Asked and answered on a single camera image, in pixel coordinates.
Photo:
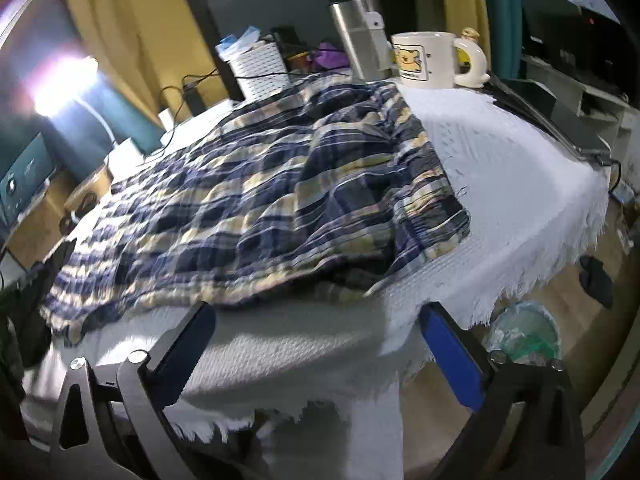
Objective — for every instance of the tan lidded box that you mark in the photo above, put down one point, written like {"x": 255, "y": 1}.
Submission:
{"x": 82, "y": 200}

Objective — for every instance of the dark cloth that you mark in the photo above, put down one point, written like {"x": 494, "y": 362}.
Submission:
{"x": 30, "y": 310}

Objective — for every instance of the blue plastic bag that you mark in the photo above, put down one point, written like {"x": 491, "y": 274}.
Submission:
{"x": 235, "y": 45}

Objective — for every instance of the tablet with teal screen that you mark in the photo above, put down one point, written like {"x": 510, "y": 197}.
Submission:
{"x": 25, "y": 175}

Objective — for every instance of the white perforated basket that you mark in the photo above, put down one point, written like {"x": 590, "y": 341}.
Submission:
{"x": 260, "y": 70}

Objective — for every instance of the black monitor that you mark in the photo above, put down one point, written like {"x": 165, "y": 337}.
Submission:
{"x": 550, "y": 15}

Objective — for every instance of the trash bin with plastic bag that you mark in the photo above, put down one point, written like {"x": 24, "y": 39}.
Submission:
{"x": 525, "y": 330}

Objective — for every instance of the white bear mug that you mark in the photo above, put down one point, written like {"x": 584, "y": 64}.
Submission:
{"x": 425, "y": 60}

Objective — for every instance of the white textured tablecloth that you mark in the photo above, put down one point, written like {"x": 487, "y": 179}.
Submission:
{"x": 510, "y": 170}

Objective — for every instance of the white desk lamp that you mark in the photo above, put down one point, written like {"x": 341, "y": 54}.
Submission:
{"x": 65, "y": 85}

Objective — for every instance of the blue yellow plaid shirt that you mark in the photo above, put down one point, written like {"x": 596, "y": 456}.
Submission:
{"x": 275, "y": 185}

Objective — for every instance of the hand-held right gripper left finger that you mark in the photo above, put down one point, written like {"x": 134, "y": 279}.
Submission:
{"x": 192, "y": 345}

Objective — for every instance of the white charger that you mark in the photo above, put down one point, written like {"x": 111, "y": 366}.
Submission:
{"x": 166, "y": 120}

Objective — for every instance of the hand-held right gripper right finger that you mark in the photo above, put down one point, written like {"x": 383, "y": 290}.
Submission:
{"x": 452, "y": 355}

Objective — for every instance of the black power adapter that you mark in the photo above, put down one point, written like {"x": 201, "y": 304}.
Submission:
{"x": 195, "y": 102}

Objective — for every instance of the white power strip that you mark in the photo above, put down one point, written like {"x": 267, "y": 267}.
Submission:
{"x": 215, "y": 109}

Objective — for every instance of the cardboard box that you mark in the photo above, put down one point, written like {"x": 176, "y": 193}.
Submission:
{"x": 45, "y": 230}

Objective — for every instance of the black smartphone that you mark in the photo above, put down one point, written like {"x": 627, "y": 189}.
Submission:
{"x": 550, "y": 120}

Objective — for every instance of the teal curtain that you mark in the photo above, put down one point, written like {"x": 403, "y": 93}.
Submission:
{"x": 500, "y": 20}
{"x": 130, "y": 115}

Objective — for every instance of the steel tumbler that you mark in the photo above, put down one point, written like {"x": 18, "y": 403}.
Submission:
{"x": 357, "y": 40}

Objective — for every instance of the white computer desk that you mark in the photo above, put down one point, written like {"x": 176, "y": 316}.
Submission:
{"x": 590, "y": 105}

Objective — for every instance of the purple cloth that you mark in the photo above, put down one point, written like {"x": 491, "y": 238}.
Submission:
{"x": 330, "y": 55}

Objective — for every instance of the small black cloth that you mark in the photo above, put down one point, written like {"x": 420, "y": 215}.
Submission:
{"x": 597, "y": 280}

